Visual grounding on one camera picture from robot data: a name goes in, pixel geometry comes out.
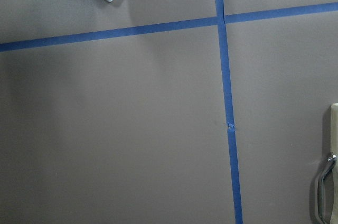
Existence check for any bamboo cutting board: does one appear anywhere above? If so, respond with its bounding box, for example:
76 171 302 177
316 103 337 223

